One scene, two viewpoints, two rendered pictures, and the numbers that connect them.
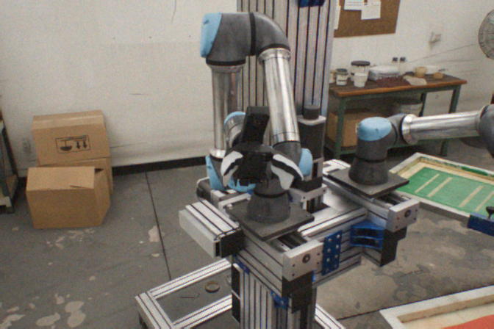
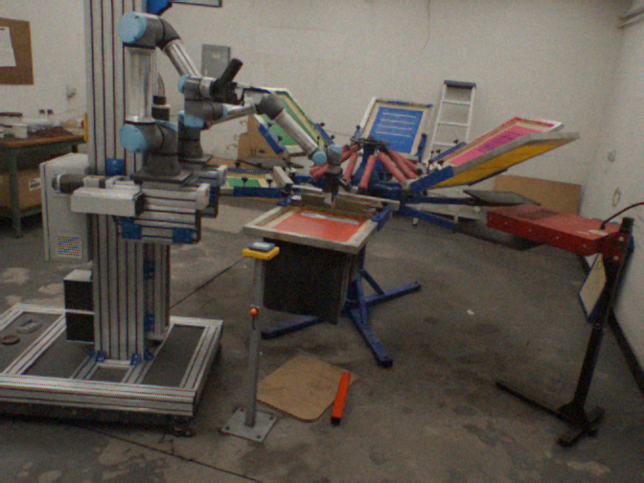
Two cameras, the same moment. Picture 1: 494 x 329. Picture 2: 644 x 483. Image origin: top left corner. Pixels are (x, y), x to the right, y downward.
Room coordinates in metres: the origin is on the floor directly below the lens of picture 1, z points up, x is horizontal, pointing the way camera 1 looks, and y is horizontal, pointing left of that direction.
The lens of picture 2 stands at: (-0.63, 1.54, 1.77)
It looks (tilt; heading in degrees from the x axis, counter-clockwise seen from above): 18 degrees down; 303
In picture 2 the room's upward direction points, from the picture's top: 6 degrees clockwise
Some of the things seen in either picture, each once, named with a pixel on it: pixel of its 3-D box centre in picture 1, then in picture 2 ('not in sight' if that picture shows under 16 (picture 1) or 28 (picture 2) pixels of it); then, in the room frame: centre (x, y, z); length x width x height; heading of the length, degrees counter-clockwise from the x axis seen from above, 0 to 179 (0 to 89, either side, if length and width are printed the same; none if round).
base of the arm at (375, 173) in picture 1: (369, 165); (189, 146); (1.57, -0.47, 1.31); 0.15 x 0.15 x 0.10
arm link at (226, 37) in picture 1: (228, 109); (140, 84); (1.27, 0.07, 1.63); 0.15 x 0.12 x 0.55; 99
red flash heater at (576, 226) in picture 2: not in sight; (557, 228); (-0.11, -1.59, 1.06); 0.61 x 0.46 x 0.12; 168
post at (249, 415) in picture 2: not in sight; (255, 340); (0.90, -0.31, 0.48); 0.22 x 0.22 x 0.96; 18
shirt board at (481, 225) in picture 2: not in sight; (439, 219); (0.63, -1.75, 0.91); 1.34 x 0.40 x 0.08; 168
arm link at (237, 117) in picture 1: (240, 131); (194, 86); (1.01, 0.02, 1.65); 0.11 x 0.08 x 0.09; 9
